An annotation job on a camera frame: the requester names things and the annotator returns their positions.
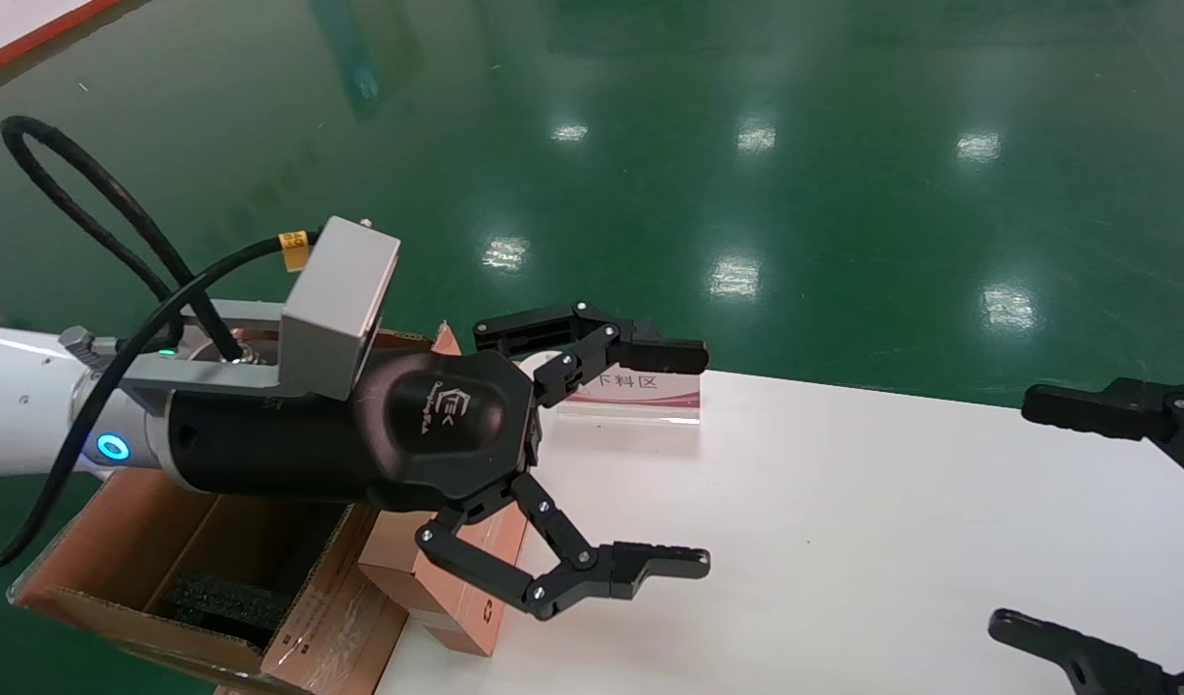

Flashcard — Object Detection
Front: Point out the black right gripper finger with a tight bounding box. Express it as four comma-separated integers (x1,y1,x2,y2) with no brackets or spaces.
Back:
987,608,1184,695
1022,376,1184,484

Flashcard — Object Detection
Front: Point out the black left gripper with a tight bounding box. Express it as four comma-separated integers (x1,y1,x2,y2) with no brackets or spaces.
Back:
167,347,540,514

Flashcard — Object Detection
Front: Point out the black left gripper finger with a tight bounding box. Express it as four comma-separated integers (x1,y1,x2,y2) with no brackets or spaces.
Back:
473,301,710,408
415,471,711,621

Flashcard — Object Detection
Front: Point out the small brown cardboard box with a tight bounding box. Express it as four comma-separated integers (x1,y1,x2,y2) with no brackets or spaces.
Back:
358,502,530,658

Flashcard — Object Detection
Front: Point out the large open cardboard box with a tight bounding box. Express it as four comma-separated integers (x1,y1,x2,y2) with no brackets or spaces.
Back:
8,323,462,695

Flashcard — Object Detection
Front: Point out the acrylic sign stand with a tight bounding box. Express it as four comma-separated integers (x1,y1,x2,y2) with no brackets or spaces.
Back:
551,355,702,426

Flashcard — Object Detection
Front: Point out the black foam insert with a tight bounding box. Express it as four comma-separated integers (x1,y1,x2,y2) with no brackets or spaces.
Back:
157,570,293,648

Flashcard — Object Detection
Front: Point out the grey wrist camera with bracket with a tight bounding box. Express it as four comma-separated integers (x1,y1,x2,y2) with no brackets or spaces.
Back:
119,216,401,402

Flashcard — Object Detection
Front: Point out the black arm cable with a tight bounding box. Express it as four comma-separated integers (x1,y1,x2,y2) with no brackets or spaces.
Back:
0,116,313,575

